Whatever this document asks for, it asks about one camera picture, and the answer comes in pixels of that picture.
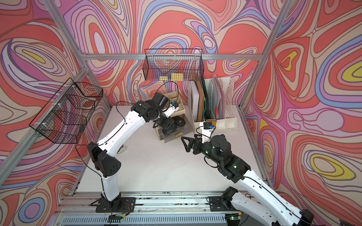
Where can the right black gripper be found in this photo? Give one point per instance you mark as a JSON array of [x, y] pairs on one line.
[[195, 141]]

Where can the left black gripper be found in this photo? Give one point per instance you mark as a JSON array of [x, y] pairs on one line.
[[168, 124]]

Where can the transparent top drawer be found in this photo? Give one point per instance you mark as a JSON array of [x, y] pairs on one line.
[[180, 131]]

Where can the beige drawer organizer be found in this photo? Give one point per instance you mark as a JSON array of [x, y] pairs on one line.
[[181, 112]]

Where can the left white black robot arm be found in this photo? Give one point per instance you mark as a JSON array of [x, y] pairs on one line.
[[157, 110]]

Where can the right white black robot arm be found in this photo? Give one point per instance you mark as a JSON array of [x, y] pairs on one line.
[[270, 209]]

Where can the green folder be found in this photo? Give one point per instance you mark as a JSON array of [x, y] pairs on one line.
[[206, 102]]

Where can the white book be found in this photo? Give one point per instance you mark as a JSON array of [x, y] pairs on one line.
[[195, 96]]

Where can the white file rack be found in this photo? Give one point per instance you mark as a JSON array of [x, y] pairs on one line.
[[230, 121]]

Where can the translucent grey folders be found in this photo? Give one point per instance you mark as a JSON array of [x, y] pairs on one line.
[[218, 97]]

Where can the small yellow notes pad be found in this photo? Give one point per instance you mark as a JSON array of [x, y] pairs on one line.
[[163, 78]]

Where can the yellow sticky notes pad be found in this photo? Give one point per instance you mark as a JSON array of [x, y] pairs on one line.
[[177, 77]]

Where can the brown cardboard folder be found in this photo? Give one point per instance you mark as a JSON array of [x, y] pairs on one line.
[[201, 101]]

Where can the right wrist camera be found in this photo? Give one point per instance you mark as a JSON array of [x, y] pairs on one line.
[[207, 130]]

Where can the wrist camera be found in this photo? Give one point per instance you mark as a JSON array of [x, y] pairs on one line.
[[207, 130], [173, 107]]

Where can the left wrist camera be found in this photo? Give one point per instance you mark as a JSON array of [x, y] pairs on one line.
[[173, 107]]

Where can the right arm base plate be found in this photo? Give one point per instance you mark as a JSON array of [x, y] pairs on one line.
[[218, 204]]

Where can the back black wire basket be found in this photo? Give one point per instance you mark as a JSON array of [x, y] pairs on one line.
[[162, 62]]

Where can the black wire basket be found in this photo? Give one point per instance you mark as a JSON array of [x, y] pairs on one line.
[[67, 112], [162, 62]]

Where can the aluminium rail base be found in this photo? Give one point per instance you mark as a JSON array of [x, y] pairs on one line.
[[166, 209]]

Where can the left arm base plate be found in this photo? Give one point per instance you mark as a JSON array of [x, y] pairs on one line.
[[118, 205]]

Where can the left black wire basket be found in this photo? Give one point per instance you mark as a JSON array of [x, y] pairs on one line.
[[67, 112]]

